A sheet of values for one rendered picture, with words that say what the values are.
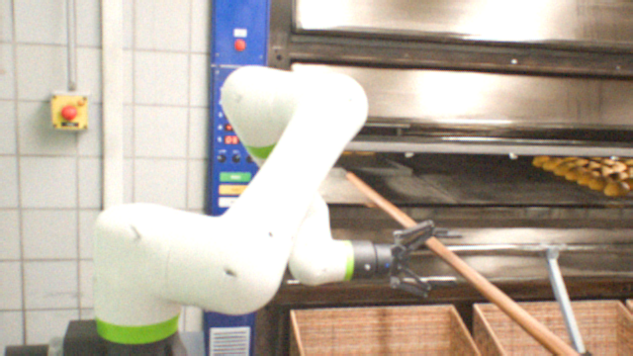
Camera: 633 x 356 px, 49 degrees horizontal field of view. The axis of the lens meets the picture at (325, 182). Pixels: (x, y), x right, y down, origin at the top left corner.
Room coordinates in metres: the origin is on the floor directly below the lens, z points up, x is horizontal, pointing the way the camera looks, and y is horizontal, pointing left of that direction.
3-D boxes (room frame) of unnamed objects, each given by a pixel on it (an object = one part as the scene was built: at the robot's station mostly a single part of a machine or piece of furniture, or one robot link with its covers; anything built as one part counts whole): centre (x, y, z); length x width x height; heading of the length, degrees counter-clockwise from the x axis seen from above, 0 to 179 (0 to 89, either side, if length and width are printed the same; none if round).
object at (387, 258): (1.55, -0.17, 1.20); 0.09 x 0.07 x 0.08; 104
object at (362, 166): (2.73, -0.02, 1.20); 0.55 x 0.36 x 0.03; 105
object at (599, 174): (2.82, -1.21, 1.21); 0.61 x 0.48 x 0.06; 13
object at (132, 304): (0.98, 0.26, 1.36); 0.16 x 0.13 x 0.19; 70
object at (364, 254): (1.54, -0.09, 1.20); 0.12 x 0.06 x 0.09; 14
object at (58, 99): (1.86, 0.70, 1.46); 0.10 x 0.07 x 0.10; 103
